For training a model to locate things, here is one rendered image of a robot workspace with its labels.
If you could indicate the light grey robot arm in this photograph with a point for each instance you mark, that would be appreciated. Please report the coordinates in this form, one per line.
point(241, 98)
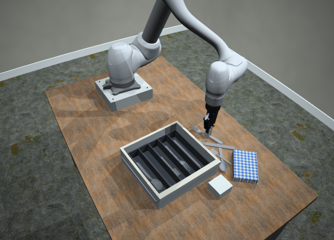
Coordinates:
point(123, 60)

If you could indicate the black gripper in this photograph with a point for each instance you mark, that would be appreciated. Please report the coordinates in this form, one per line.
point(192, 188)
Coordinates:
point(209, 120)

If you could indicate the blue checked towel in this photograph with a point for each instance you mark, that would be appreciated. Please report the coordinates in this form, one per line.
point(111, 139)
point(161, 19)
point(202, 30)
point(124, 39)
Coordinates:
point(245, 167)

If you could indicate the silver fork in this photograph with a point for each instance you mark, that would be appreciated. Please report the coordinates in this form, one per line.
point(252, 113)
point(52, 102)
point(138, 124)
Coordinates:
point(199, 131)

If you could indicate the white fork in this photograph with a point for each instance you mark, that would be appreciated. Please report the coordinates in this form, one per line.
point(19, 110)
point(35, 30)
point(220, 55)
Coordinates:
point(182, 162)

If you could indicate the grey spoon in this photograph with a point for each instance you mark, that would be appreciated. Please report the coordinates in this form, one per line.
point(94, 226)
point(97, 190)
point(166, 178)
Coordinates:
point(223, 166)
point(156, 182)

